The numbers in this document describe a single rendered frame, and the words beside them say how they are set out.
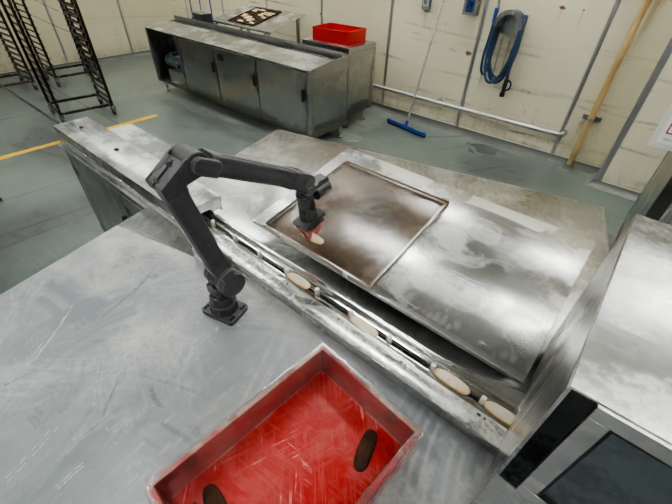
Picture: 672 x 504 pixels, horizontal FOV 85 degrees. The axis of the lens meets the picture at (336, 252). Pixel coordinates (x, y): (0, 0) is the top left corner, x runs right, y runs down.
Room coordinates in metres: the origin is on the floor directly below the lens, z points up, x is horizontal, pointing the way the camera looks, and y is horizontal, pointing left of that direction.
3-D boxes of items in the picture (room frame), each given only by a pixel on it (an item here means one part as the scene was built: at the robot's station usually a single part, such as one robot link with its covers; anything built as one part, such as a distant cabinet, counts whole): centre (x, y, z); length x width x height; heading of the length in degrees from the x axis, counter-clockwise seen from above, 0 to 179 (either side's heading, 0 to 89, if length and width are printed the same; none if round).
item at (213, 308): (0.76, 0.34, 0.86); 0.12 x 0.09 x 0.08; 64
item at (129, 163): (1.60, 1.02, 0.89); 1.25 x 0.18 x 0.09; 51
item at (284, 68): (5.06, 1.08, 0.51); 3.00 x 1.26 x 1.03; 51
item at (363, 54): (4.74, 0.05, 0.44); 0.70 x 0.55 x 0.87; 51
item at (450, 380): (0.52, -0.31, 0.86); 0.10 x 0.04 x 0.01; 51
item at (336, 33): (4.74, 0.05, 0.94); 0.51 x 0.36 x 0.13; 55
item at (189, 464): (0.30, 0.07, 0.88); 0.49 x 0.34 x 0.10; 136
